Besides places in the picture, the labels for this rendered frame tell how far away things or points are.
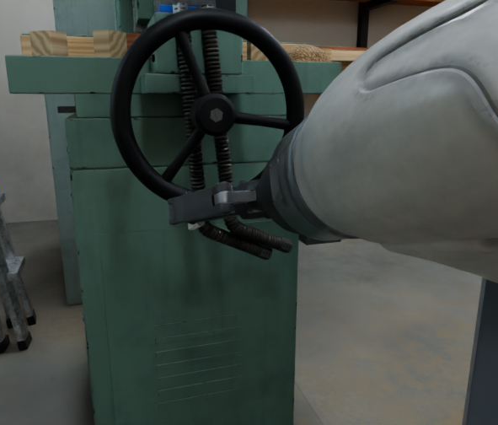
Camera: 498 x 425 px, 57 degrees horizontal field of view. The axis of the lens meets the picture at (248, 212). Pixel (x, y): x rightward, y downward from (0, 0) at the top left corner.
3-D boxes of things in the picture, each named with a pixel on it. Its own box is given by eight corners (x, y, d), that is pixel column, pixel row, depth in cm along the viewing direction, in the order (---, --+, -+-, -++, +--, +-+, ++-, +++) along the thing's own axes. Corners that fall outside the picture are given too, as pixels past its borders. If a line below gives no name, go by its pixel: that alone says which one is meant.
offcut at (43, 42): (49, 58, 80) (46, 34, 79) (69, 57, 79) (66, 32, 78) (31, 56, 77) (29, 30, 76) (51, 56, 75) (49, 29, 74)
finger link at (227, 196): (292, 207, 40) (261, 205, 35) (243, 215, 42) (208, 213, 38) (290, 180, 40) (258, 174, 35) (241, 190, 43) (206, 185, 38)
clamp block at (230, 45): (154, 73, 71) (151, 11, 68) (147, 77, 83) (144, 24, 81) (245, 74, 75) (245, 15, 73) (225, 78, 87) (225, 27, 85)
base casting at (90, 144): (66, 170, 79) (61, 116, 77) (83, 140, 133) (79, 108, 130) (303, 160, 92) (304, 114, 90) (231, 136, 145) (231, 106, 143)
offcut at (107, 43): (127, 58, 81) (125, 32, 80) (109, 56, 77) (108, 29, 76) (112, 59, 83) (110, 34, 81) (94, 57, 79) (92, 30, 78)
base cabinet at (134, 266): (99, 502, 97) (64, 170, 79) (101, 356, 150) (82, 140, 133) (294, 454, 109) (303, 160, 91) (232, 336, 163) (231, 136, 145)
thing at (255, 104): (76, 117, 78) (73, 94, 77) (82, 113, 97) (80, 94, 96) (293, 115, 89) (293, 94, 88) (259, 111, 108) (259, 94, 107)
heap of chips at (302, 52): (294, 61, 87) (295, 40, 86) (270, 66, 100) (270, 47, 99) (336, 62, 90) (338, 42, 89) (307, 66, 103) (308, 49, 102)
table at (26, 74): (-7, 93, 65) (-14, 48, 64) (27, 94, 93) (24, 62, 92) (366, 94, 82) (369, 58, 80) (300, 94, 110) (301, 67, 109)
